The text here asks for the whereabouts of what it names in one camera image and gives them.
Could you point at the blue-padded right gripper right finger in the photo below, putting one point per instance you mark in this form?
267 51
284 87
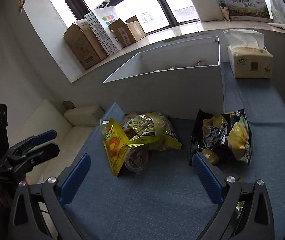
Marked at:
244 209

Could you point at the white storage box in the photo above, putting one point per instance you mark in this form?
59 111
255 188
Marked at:
179 93

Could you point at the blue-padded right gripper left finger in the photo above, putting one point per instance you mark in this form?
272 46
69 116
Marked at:
26 218

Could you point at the beige tissue pack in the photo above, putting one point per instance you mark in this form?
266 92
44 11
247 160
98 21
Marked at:
248 56

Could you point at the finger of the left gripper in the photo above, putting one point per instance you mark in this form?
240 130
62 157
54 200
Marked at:
44 137
43 154

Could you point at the snack packets inside box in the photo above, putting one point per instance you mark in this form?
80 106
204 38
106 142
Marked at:
197 64

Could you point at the blue fabric table cover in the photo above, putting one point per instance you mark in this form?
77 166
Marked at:
166 200

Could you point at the white dotted paper bag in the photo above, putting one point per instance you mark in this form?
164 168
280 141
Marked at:
99 20

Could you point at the printed landscape gift box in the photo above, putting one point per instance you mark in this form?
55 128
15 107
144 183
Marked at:
245 10

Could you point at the cream white sofa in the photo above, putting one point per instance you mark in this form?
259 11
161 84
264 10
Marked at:
73 128

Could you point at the large brown cardboard box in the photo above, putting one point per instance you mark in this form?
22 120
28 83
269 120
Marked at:
84 44

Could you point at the yellow-green chip bag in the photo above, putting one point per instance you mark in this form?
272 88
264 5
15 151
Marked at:
151 131

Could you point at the white box on sill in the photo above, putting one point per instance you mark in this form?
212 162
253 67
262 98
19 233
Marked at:
208 10

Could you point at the black potato chip bag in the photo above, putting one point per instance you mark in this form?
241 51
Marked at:
223 139

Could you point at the clear jelly cup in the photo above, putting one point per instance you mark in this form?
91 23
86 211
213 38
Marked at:
136 159

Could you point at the yellow ring snack packet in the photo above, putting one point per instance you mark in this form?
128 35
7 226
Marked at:
115 142

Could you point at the small open cardboard box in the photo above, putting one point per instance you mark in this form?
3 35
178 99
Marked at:
128 32

